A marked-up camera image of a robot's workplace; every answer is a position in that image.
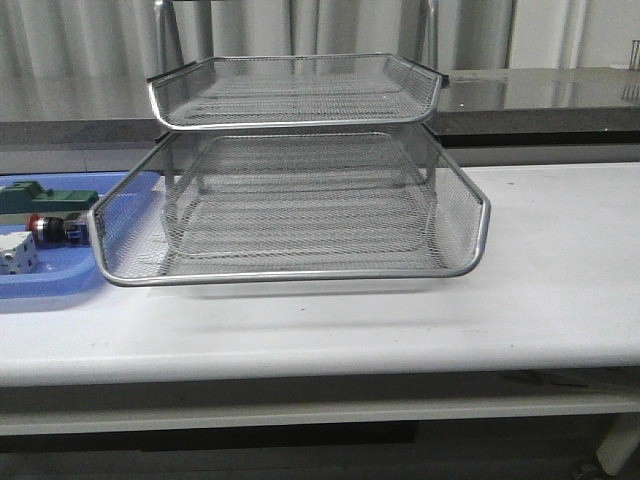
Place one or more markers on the grey metal rack frame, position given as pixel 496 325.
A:
pixel 167 36

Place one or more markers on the white table leg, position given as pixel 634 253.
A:
pixel 619 443

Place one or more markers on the dark grey back counter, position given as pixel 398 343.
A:
pixel 508 107

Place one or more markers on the green terminal block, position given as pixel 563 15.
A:
pixel 30 197

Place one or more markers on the red emergency stop button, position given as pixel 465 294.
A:
pixel 49 231

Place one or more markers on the white electrical module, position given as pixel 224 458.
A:
pixel 18 253

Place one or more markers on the silver mesh tray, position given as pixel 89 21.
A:
pixel 253 92
pixel 294 204

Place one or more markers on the blue plastic tray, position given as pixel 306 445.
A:
pixel 67 270

